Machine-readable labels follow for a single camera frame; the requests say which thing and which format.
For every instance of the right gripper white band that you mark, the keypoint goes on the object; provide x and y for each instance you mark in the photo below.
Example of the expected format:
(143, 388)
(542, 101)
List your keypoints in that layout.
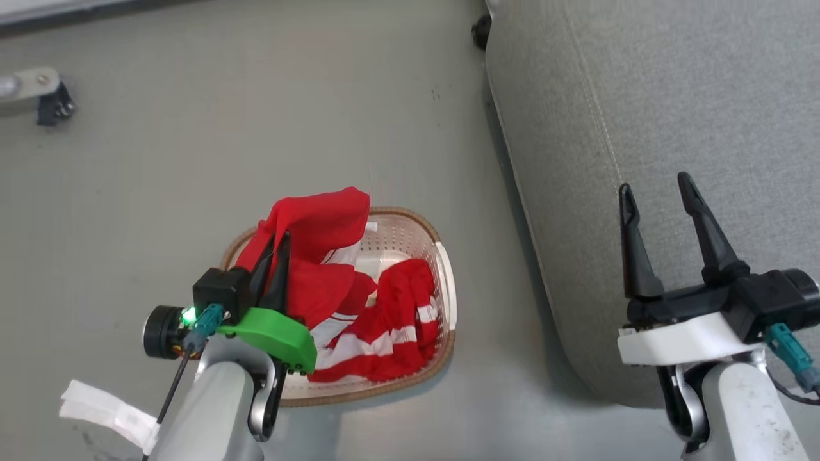
(685, 339)

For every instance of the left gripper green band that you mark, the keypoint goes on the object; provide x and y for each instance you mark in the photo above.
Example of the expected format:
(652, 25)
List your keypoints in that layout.
(272, 333)

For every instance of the red white-striped garment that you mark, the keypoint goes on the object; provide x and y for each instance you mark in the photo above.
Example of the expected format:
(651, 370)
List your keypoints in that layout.
(314, 224)

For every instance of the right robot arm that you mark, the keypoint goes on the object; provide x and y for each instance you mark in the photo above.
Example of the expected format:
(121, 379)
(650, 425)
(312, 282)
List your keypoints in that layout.
(743, 410)

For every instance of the cream perforated laundry basket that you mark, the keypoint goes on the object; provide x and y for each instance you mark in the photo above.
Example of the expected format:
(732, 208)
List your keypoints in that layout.
(397, 234)

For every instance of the grey fabric sofa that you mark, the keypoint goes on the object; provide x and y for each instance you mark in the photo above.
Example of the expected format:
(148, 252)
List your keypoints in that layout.
(647, 115)

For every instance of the black sofa foot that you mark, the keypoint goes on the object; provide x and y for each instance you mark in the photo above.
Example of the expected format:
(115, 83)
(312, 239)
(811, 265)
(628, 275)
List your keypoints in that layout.
(482, 31)

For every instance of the silver metal bar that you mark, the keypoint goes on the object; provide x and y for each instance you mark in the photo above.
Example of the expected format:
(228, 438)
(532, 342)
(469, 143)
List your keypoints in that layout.
(22, 89)

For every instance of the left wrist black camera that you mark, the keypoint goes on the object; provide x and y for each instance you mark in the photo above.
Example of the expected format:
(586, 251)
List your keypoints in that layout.
(160, 331)

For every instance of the wrist black camera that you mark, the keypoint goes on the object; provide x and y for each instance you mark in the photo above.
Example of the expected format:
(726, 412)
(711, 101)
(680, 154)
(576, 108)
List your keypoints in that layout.
(807, 288)
(160, 331)

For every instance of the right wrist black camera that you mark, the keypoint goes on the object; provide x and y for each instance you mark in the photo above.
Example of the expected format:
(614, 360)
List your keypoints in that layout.
(807, 288)

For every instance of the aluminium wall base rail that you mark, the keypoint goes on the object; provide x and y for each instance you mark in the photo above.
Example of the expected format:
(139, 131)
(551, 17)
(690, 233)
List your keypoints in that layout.
(57, 11)

